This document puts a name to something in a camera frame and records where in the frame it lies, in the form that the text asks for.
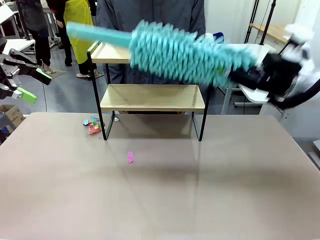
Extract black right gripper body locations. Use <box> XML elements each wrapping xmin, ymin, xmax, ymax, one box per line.
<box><xmin>254</xmin><ymin>52</ymin><xmax>302</xmax><ymax>98</ymax></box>

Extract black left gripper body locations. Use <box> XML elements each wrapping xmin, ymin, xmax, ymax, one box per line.
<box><xmin>0</xmin><ymin>36</ymin><xmax>11</xmax><ymax>100</ymax></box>

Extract teal chenille duster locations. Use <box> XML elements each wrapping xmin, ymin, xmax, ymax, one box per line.
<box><xmin>66</xmin><ymin>18</ymin><xmax>263</xmax><ymax>90</ymax></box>

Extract cardboard box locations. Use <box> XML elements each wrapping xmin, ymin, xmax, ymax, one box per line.
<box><xmin>0</xmin><ymin>104</ymin><xmax>25</xmax><ymax>131</ymax></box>

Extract white side table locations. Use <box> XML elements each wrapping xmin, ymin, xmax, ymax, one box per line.
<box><xmin>214</xmin><ymin>42</ymin><xmax>320</xmax><ymax>123</ymax></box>

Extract sandalled feet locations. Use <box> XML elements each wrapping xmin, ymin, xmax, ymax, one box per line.
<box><xmin>76</xmin><ymin>69</ymin><xmax>103</xmax><ymax>81</ymax></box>

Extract wooden background desk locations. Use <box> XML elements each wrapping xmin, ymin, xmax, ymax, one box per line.
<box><xmin>248</xmin><ymin>23</ymin><xmax>292</xmax><ymax>46</ymax></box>

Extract blue chair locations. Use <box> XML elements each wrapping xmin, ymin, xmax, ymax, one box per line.
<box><xmin>212</xmin><ymin>31</ymin><xmax>226</xmax><ymax>45</ymax></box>

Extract black pole stand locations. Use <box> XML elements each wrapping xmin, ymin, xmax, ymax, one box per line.
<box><xmin>259</xmin><ymin>0</ymin><xmax>277</xmax><ymax>46</ymax></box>

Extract person in yellow coat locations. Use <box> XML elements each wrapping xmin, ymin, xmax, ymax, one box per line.
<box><xmin>56</xmin><ymin>0</ymin><xmax>95</xmax><ymax>78</ymax></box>

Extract black tripod stand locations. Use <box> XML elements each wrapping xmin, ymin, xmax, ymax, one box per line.
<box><xmin>244</xmin><ymin>0</ymin><xmax>260</xmax><ymax>45</ymax></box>

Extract person in dark clothes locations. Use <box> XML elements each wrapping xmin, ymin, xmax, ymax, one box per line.
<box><xmin>16</xmin><ymin>0</ymin><xmax>60</xmax><ymax>75</ymax></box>

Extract person in gray jacket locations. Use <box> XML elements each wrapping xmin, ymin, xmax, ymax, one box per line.
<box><xmin>96</xmin><ymin>0</ymin><xmax>207</xmax><ymax>85</ymax></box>

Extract black right arm cable sleeve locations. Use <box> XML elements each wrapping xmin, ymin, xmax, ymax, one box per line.
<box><xmin>272</xmin><ymin>81</ymin><xmax>320</xmax><ymax>110</ymax></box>

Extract black frame wooden shelf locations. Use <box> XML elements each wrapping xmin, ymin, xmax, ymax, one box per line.
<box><xmin>86</xmin><ymin>39</ymin><xmax>216</xmax><ymax>142</ymax></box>

